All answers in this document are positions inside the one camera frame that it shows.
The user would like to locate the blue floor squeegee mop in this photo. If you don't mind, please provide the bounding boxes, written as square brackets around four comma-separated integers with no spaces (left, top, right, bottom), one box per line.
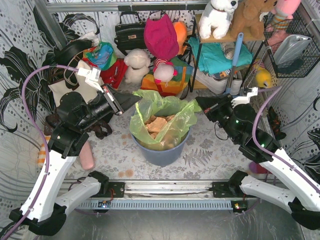
[225,32,244,96]

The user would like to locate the green trash bag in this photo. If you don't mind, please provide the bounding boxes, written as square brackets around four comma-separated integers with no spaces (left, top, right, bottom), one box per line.
[129,89,201,151]

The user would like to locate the blue trash bin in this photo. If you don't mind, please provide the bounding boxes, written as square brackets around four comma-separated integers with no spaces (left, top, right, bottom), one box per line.
[131,130,191,167]

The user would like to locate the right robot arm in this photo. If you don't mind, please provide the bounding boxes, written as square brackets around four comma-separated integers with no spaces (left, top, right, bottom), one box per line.
[196,94,320,230]

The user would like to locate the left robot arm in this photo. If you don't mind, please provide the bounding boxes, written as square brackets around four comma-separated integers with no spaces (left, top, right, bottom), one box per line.
[9,84,141,236]

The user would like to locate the cream canvas tote bag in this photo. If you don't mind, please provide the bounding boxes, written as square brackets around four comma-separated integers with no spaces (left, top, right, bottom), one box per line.
[47,59,106,106]

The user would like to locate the rainbow striped bag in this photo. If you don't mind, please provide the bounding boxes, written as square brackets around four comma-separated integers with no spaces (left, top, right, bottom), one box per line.
[140,57,194,97]

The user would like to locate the colourful printed bag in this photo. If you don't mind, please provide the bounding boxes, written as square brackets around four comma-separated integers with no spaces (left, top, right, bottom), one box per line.
[82,41,117,71]

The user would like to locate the magenta cloth bag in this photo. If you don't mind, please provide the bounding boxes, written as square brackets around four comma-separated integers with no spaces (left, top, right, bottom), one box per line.
[143,13,179,60]

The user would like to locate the silver foil bag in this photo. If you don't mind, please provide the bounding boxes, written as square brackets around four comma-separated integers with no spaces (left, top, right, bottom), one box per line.
[273,34,313,65]

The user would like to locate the white sneakers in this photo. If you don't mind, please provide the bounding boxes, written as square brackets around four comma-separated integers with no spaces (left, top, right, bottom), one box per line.
[194,70,243,95]

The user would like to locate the red cloth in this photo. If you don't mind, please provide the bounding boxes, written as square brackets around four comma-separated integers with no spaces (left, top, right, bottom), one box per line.
[100,58,128,89]

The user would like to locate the brown patterned handbag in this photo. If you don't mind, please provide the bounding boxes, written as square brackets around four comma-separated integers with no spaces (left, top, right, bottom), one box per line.
[43,113,113,140]

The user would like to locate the crumpled brown paper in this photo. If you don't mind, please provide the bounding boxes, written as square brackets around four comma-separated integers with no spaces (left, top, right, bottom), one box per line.
[144,114,178,151]

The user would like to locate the cream plush sheep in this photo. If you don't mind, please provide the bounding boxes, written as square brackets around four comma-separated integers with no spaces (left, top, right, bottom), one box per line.
[124,48,151,84]

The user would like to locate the teal folded cloth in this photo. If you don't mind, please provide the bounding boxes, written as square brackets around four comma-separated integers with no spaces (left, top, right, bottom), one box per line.
[198,43,253,75]

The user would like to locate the pink white plush doll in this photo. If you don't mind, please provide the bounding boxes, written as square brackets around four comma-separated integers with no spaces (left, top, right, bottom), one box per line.
[153,58,178,84]

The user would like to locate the yellow plush duck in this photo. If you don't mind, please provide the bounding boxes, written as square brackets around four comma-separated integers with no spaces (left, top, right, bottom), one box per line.
[253,61,272,89]

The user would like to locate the black round hat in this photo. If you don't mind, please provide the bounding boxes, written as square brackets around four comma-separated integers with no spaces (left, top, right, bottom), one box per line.
[54,39,93,66]

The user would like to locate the magenta striped sock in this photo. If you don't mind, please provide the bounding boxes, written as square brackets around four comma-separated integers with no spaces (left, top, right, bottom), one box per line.
[248,161,269,174]

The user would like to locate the pink plush roll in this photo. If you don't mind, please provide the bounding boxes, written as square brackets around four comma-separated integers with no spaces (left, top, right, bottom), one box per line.
[79,141,95,171]

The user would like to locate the black leather handbag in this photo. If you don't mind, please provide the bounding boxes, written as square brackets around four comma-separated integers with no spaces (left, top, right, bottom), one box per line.
[114,11,147,56]

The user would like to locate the orange plush toy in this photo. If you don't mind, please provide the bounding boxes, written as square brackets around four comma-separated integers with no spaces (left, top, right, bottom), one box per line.
[173,21,187,55]

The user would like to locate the black wooden shelf rack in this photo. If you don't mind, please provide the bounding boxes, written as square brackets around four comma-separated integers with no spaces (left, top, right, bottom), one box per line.
[188,14,266,93]

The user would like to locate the orange checkered cloth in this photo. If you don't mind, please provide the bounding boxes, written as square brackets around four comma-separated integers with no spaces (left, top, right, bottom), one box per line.
[36,143,46,168]

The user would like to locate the white plush dog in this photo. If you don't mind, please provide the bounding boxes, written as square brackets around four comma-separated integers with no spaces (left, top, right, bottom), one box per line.
[198,0,238,40]

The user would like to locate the brown teddy bear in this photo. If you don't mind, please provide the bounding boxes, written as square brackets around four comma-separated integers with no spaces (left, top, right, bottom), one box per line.
[230,0,278,39]

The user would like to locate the pink plush toy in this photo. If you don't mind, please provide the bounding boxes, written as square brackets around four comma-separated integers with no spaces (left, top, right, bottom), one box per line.
[270,0,301,30]

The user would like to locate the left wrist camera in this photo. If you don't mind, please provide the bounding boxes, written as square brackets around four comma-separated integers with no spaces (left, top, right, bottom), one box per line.
[77,67,104,93]

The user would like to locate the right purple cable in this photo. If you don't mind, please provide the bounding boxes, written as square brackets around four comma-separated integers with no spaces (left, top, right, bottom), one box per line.
[251,85,320,191]

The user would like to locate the purple cable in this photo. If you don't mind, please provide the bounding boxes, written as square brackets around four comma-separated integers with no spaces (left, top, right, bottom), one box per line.
[0,64,81,240]
[251,85,320,191]

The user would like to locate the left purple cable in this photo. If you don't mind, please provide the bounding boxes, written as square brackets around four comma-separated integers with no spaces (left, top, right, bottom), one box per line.
[0,64,81,240]

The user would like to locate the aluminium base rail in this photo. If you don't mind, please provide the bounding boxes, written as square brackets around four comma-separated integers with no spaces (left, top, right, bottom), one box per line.
[37,178,306,200]

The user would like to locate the black wire basket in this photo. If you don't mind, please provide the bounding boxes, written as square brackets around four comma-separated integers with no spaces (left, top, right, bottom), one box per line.
[264,12,320,79]

